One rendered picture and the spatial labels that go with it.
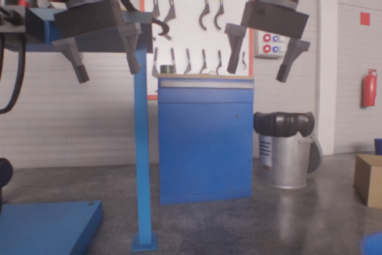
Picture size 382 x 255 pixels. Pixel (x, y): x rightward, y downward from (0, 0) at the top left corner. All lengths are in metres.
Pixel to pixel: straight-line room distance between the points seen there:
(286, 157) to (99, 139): 2.11
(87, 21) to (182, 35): 2.31
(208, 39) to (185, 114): 1.57
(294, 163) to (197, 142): 0.88
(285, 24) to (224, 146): 1.15
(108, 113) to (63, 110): 0.54
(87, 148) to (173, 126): 1.58
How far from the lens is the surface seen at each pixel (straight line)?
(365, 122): 4.26
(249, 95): 1.58
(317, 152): 2.22
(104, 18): 0.47
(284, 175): 1.92
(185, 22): 2.83
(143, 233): 1.15
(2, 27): 0.86
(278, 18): 0.49
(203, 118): 1.45
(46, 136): 2.95
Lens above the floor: 0.69
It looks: 5 degrees down
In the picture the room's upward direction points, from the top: straight up
